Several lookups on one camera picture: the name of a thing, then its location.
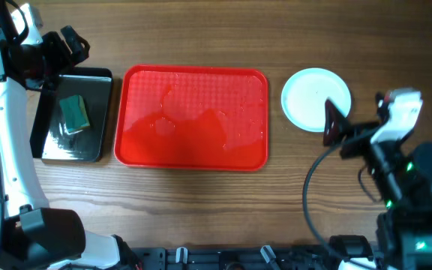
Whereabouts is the light blue plate back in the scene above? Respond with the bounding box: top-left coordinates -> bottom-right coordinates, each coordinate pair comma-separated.
280,67 -> 352,133

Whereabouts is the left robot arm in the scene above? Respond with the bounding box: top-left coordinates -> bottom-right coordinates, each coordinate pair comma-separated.
0,26 -> 140,269

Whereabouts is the red plastic tray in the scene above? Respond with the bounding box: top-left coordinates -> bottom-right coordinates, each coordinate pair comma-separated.
114,64 -> 269,172

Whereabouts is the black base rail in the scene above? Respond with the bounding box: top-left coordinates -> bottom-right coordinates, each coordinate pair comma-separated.
133,245 -> 343,270

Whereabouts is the green yellow sponge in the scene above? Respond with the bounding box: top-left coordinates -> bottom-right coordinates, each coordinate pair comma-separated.
59,95 -> 91,134

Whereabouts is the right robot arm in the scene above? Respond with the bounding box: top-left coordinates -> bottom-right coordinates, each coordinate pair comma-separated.
323,99 -> 432,269

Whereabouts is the black rectangular tray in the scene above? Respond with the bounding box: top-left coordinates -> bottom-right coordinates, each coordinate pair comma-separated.
30,67 -> 113,162

